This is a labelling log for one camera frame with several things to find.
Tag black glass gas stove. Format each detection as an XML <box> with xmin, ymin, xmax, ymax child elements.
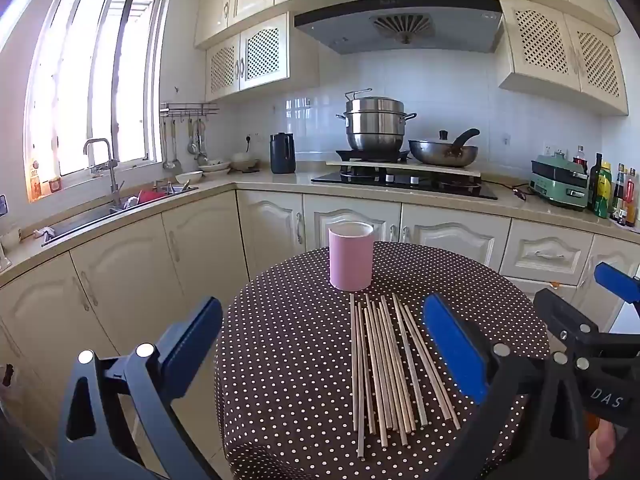
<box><xmin>311</xmin><ymin>149</ymin><xmax>498</xmax><ymax>201</ymax></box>

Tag lattice door wall cabinet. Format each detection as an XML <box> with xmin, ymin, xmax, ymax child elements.
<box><xmin>495</xmin><ymin>0</ymin><xmax>629</xmax><ymax>116</ymax></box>
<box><xmin>205</xmin><ymin>12</ymin><xmax>321</xmax><ymax>102</ymax></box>

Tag bunch of wooden chopsticks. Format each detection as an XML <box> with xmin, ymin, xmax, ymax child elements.
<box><xmin>349</xmin><ymin>292</ymin><xmax>462</xmax><ymax>461</ymax></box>

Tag pink cylindrical utensil holder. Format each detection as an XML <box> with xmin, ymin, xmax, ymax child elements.
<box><xmin>328</xmin><ymin>222</ymin><xmax>375</xmax><ymax>292</ymax></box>

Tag metal wok with black handle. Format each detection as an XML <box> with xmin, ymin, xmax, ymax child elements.
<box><xmin>409</xmin><ymin>128</ymin><xmax>481</xmax><ymax>168</ymax></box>

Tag stainless steel sink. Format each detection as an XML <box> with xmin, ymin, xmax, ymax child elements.
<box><xmin>42</xmin><ymin>187</ymin><xmax>198</xmax><ymax>246</ymax></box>

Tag black electric kettle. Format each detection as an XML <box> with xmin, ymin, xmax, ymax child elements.
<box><xmin>270</xmin><ymin>132</ymin><xmax>297</xmax><ymax>175</ymax></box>

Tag person's right hand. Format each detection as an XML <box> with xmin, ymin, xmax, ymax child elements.
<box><xmin>587</xmin><ymin>417</ymin><xmax>626</xmax><ymax>480</ymax></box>

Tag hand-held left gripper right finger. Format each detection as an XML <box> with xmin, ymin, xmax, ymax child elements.
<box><xmin>422</xmin><ymin>292</ymin><xmax>596</xmax><ymax>480</ymax></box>

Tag yellow green bottle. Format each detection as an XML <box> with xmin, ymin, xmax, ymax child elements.
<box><xmin>595</xmin><ymin>161</ymin><xmax>614</xmax><ymax>218</ymax></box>

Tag kitchen window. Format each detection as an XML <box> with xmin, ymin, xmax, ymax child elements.
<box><xmin>25</xmin><ymin>0</ymin><xmax>166</xmax><ymax>203</ymax></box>

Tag hanging metal ladle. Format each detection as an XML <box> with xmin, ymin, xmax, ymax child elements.
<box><xmin>162</xmin><ymin>120</ymin><xmax>178</xmax><ymax>170</ymax></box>

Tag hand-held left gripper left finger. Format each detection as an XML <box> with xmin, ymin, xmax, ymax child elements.
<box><xmin>55</xmin><ymin>296</ymin><xmax>224</xmax><ymax>480</ymax></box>

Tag metal wall utensil rail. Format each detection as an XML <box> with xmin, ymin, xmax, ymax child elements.
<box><xmin>160</xmin><ymin>102</ymin><xmax>220</xmax><ymax>121</ymax></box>

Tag long light wooden board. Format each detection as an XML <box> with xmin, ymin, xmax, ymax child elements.
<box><xmin>326</xmin><ymin>157</ymin><xmax>482</xmax><ymax>178</ymax></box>

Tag stainless steel steamer pot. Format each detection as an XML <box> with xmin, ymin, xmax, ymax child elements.
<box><xmin>336</xmin><ymin>89</ymin><xmax>417</xmax><ymax>151</ymax></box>

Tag green countertop cooking appliance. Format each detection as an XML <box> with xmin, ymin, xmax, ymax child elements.
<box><xmin>530</xmin><ymin>152</ymin><xmax>591</xmax><ymax>211</ymax></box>

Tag metal sink faucet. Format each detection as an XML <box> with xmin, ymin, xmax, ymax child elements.
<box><xmin>82</xmin><ymin>138</ymin><xmax>123</xmax><ymax>206</ymax></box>

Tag beige kitchen countertop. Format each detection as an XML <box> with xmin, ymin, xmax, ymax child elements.
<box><xmin>0</xmin><ymin>165</ymin><xmax>640</xmax><ymax>273</ymax></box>

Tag grey range hood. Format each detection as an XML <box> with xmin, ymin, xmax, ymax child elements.
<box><xmin>294</xmin><ymin>0</ymin><xmax>503</xmax><ymax>55</ymax></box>

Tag brown polka dot tablecloth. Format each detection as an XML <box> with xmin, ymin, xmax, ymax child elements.
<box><xmin>214</xmin><ymin>241</ymin><xmax>551</xmax><ymax>480</ymax></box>

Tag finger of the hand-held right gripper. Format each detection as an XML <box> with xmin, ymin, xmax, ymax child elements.
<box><xmin>594</xmin><ymin>261</ymin><xmax>640</xmax><ymax>306</ymax></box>
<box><xmin>532</xmin><ymin>287</ymin><xmax>640</xmax><ymax>371</ymax></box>

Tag dark glass bottle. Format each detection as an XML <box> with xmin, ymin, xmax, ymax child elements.
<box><xmin>589</xmin><ymin>152</ymin><xmax>603</xmax><ymax>211</ymax></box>

